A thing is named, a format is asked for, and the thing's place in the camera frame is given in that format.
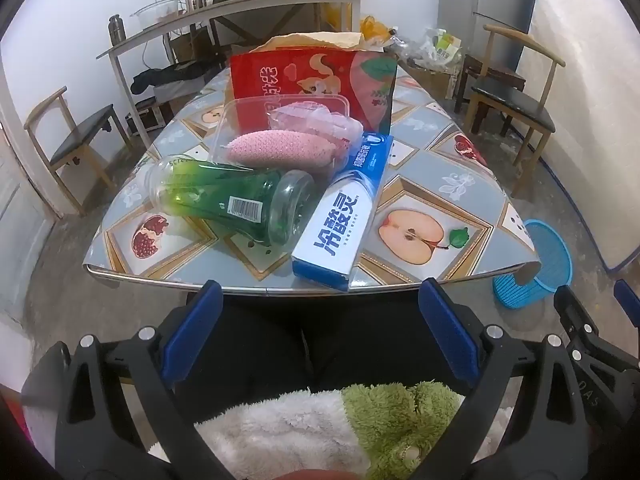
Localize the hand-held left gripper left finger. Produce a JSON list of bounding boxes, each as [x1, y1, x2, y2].
[[22, 280, 236, 480]]

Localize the red snack bag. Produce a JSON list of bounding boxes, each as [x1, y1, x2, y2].
[[230, 46, 398, 136]]

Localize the black cloth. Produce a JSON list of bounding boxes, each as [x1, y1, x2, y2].
[[131, 62, 221, 96]]

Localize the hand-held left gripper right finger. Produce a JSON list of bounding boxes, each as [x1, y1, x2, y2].
[[417, 277, 601, 480]]

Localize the brown paper bag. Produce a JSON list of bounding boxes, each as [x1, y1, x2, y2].
[[250, 31, 386, 53]]

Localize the yellow plastic bag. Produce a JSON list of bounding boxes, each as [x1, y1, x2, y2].
[[360, 15, 396, 41]]

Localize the clear plastic container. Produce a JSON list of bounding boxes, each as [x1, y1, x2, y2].
[[131, 0, 187, 28]]

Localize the wooden chair black seat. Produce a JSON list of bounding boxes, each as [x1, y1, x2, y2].
[[24, 86, 135, 217], [462, 24, 567, 198]]

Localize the dark wooden stool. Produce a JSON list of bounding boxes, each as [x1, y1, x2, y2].
[[452, 52, 527, 111]]

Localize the blue toothpaste box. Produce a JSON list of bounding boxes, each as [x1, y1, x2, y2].
[[291, 132, 392, 293]]

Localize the pink oblong sponge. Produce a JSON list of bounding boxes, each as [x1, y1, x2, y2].
[[227, 130, 336, 168]]

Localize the clear plastic tray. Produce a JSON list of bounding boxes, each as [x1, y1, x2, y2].
[[210, 95, 351, 171]]

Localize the pile of plastic bags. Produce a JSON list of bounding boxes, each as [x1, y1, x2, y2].
[[395, 27, 463, 68]]

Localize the white panel door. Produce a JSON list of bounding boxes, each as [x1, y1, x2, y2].
[[0, 105, 56, 326]]

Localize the cardboard box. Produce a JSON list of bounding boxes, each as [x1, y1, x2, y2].
[[170, 27, 213, 63], [405, 62, 458, 98]]

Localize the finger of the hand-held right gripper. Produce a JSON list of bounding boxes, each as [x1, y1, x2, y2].
[[614, 279, 640, 326], [552, 284, 640, 431]]

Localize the long wooden side table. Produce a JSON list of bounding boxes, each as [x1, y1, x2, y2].
[[96, 0, 362, 148]]

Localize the fruit print tablecloth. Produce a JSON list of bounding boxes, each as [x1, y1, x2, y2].
[[82, 57, 543, 295]]

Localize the clear bottle green liquid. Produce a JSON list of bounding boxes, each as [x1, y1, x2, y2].
[[145, 155, 317, 247]]

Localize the blue plastic basket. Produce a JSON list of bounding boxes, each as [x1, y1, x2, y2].
[[492, 218, 573, 311]]

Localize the clear package pink contents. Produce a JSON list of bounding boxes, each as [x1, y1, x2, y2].
[[267, 101, 365, 143]]

